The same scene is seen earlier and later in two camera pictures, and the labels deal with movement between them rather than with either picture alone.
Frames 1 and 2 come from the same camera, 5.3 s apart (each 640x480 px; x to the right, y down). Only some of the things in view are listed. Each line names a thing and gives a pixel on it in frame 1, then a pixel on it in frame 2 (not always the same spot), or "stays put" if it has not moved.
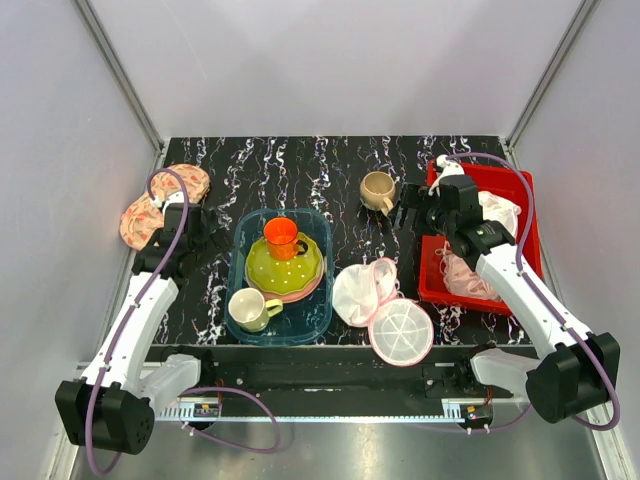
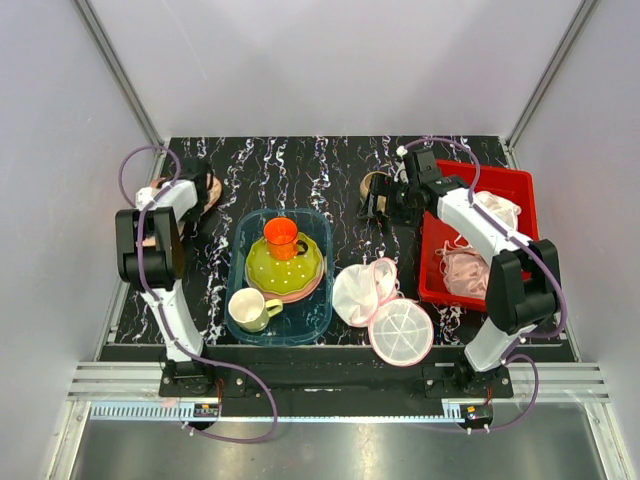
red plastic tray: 517,183 stays put
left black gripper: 218,240 -> 196,218
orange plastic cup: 281,236 stays put
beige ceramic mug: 377,191 stays put
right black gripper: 411,194 -> 382,185
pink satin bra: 459,277 stays put
